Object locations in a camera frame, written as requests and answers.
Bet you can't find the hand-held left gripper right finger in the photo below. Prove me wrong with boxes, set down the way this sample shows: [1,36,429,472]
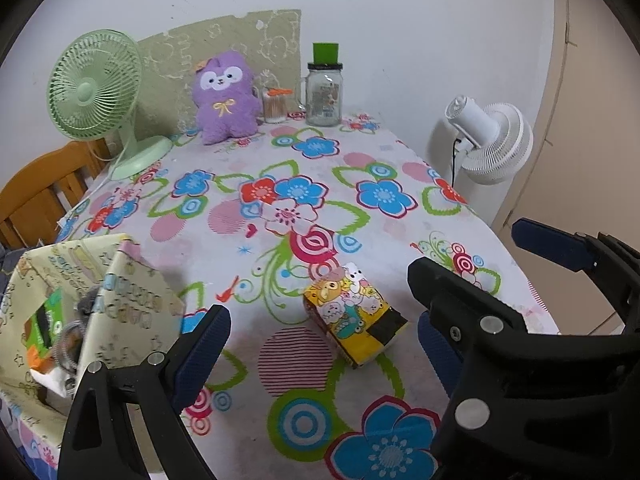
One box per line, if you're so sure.
[417,310,464,401]

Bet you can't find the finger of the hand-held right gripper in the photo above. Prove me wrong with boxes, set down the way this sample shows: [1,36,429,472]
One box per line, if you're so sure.
[407,257,640,480]
[511,217,640,335]

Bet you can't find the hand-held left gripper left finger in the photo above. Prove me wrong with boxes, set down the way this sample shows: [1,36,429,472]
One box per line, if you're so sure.
[57,304,232,480]

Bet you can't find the yellow fabric storage box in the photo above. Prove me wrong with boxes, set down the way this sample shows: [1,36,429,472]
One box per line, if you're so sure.
[0,234,186,418]

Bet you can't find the yellow cartoon tissue pack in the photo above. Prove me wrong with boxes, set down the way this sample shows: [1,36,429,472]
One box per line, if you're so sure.
[302,261,409,370]

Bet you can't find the orange green packet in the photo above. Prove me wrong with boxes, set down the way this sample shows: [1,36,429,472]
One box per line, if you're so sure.
[25,287,65,376]

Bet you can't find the white standing fan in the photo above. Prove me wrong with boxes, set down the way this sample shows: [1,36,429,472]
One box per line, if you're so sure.
[427,95,535,186]

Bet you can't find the beige door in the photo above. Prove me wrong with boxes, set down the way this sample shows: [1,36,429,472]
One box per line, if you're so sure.
[490,0,640,336]

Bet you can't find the white tissue pack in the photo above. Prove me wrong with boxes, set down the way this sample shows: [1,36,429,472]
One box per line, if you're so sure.
[30,366,78,398]

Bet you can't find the wooden headboard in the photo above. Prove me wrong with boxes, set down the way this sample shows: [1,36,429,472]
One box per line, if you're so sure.
[0,138,113,250]

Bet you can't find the purple plush toy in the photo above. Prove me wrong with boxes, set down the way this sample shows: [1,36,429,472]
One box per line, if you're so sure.
[192,50,258,146]

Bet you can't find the toothpick container with orange lid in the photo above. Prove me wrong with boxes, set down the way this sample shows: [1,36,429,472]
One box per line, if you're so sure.
[262,86,292,124]

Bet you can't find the glass jar with green lid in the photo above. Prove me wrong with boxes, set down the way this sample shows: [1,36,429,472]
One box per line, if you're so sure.
[299,42,345,127]

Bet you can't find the green desk fan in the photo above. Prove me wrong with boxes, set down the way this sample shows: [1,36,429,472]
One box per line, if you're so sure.
[46,30,173,181]

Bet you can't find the green printed board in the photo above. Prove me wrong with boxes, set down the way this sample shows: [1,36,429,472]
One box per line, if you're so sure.
[136,9,302,136]

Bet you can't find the white fan cable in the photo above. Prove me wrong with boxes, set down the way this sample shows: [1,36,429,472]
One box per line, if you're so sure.
[57,157,125,226]

